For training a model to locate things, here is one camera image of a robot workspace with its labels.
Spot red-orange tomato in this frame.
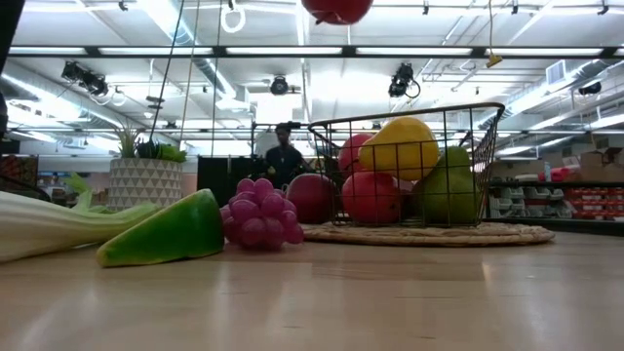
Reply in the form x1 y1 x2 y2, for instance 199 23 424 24
337 132 375 179

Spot red-orange apple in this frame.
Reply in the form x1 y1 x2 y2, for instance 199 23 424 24
340 171 403 226

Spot green pear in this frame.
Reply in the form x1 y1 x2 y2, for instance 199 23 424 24
412 145 483 226

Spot dark red apple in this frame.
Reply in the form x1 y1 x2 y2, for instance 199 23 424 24
286 173 338 225

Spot person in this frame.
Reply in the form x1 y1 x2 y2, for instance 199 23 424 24
264 123 307 190

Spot purple grape bunch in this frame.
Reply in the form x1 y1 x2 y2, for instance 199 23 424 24
219 176 306 252

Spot black partition panel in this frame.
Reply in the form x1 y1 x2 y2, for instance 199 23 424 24
196 155 274 209

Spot black ceiling spotlight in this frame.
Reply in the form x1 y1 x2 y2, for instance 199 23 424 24
270 75 291 97
387 61 422 99

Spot watermelon slice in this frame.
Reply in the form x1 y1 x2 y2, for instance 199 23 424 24
96 188 226 269

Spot plant in patterned pot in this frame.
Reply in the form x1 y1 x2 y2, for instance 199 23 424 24
107 125 189 211

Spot round woven placemat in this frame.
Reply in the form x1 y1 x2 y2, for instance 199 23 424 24
300 220 556 249

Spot black spotlight cluster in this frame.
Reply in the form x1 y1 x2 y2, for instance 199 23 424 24
60 60 110 98

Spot pink item on shelf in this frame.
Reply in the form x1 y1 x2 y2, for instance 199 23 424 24
537 167 571 183

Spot white air vent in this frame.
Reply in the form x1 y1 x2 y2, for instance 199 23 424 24
544 58 567 88

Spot pale green leek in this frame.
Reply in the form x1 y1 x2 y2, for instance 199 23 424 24
0 172 161 265

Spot shelf with red white bins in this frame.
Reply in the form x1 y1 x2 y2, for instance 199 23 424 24
482 179 624 221

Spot cardboard boxes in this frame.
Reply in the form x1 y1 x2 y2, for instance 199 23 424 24
578 147 624 183

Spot brown patterned box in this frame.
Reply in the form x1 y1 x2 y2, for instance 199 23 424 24
0 154 40 187

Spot long black light rail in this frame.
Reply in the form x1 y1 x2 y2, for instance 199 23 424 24
0 44 624 60

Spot thin hanging rope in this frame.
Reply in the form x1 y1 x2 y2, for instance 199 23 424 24
179 0 201 142

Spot wire basket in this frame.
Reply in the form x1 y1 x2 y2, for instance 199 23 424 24
307 101 507 229

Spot long black cable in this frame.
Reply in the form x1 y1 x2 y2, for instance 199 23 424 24
148 0 187 140

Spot white hanging ring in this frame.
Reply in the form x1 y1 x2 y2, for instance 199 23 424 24
219 0 247 35

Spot hanging cable with yellow connector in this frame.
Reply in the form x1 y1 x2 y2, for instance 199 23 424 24
485 0 504 69

